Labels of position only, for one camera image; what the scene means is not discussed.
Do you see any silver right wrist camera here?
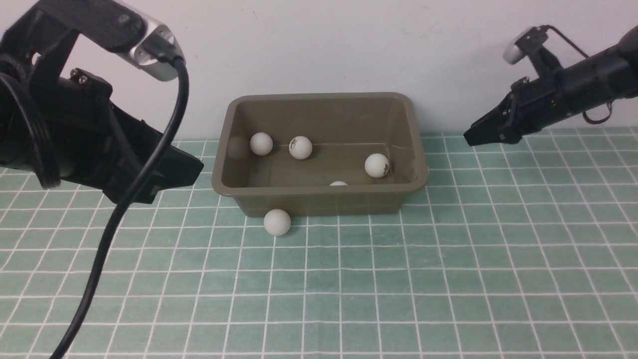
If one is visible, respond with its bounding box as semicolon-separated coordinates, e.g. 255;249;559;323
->
502;25;563;78

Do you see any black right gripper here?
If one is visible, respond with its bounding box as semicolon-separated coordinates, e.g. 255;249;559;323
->
463;70;584;146

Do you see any olive green plastic bin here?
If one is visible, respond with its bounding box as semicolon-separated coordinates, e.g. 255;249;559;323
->
210;92;429;217

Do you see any black camera cable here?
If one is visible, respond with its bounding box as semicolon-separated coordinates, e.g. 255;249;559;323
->
47;42;191;359
536;25;613;125

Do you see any green checkered tablecloth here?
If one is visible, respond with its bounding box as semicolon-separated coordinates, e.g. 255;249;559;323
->
0;127;638;359

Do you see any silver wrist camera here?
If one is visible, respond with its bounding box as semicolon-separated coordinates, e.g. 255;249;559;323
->
0;0;186;82
502;25;563;78

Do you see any black left camera cable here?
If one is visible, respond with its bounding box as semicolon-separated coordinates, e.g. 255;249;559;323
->
47;42;191;359

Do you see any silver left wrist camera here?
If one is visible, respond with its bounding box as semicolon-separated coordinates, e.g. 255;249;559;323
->
0;0;186;82

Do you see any black right camera cable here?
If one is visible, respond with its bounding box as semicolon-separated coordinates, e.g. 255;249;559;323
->
536;25;613;125

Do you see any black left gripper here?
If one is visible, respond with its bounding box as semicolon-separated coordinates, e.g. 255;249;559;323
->
0;70;204;205

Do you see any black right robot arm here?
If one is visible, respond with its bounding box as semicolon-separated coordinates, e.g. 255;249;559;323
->
464;25;638;146

